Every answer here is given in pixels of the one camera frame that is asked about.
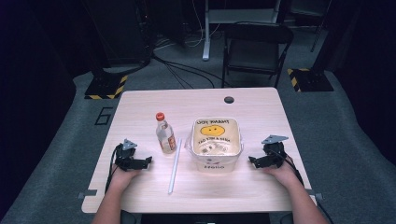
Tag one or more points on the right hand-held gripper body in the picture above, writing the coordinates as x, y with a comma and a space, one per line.
274, 152

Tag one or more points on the black folding chair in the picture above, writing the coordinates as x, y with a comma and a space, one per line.
257, 43

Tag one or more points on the black base with hazard stripes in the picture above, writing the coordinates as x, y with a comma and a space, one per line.
106, 87
311, 80

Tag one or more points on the grey table bracket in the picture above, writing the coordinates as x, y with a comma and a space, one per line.
86, 193
318, 196

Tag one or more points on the cream bin with yellow face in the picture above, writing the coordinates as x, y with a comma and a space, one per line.
216, 146

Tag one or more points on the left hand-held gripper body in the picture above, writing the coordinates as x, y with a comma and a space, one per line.
125, 155

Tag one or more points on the black cabinet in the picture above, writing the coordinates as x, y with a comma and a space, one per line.
121, 31

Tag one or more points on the white desk frame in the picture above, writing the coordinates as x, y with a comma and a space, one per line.
238, 15

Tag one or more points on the long white straw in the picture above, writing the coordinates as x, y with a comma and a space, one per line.
175, 165

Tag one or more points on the person's left hand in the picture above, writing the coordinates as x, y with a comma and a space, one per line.
123, 176

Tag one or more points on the person's right hand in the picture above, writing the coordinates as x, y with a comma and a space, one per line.
284, 175

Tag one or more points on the clear bottle with red cap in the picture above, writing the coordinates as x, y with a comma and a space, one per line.
165, 137

